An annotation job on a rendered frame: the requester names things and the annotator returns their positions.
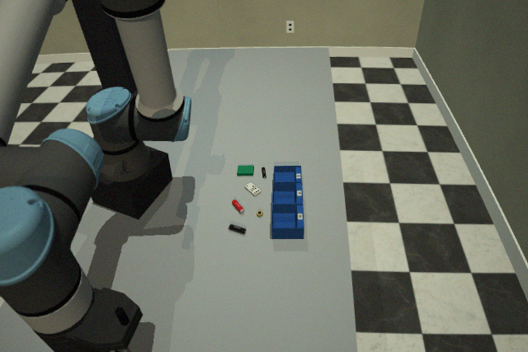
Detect red aa battery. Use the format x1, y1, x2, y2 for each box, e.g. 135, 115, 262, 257
232, 199, 245, 214

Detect white domino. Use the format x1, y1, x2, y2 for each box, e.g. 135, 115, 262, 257
244, 182, 262, 196

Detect blue rack of bins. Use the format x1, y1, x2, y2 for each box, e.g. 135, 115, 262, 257
271, 166, 304, 239

